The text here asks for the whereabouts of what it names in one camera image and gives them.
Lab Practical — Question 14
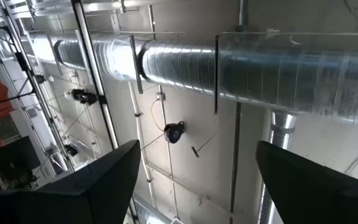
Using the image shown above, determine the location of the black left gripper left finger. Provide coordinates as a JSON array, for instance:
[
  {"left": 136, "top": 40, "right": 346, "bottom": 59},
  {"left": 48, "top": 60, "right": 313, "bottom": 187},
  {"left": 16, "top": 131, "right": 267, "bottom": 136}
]
[{"left": 0, "top": 139, "right": 142, "bottom": 224}]

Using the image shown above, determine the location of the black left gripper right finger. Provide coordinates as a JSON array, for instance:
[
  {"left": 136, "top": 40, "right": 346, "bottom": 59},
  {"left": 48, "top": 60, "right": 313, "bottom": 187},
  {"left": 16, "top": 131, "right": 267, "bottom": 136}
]
[{"left": 255, "top": 140, "right": 358, "bottom": 224}]

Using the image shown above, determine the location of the long ceiling light bar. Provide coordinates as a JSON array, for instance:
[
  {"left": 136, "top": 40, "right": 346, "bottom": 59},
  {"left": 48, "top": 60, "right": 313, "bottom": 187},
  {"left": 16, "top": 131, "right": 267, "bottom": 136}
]
[{"left": 71, "top": 0, "right": 120, "bottom": 150}]

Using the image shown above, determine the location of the black ceiling-mounted camera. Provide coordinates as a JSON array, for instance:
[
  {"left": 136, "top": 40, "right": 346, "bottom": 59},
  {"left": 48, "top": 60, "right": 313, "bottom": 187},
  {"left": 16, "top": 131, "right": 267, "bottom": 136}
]
[
  {"left": 163, "top": 120, "right": 186, "bottom": 144},
  {"left": 63, "top": 88, "right": 99, "bottom": 106},
  {"left": 63, "top": 142, "right": 80, "bottom": 157}
]

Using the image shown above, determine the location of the narrow silver duct pipe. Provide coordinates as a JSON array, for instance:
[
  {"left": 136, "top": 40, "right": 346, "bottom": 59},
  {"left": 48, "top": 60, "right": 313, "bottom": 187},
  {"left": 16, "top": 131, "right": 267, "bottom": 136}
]
[{"left": 257, "top": 109, "right": 298, "bottom": 224}]

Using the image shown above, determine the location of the large silver air duct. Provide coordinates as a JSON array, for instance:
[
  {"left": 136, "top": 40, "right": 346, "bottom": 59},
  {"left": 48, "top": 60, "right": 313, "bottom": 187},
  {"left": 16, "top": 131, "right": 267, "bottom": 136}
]
[{"left": 26, "top": 30, "right": 358, "bottom": 129}]

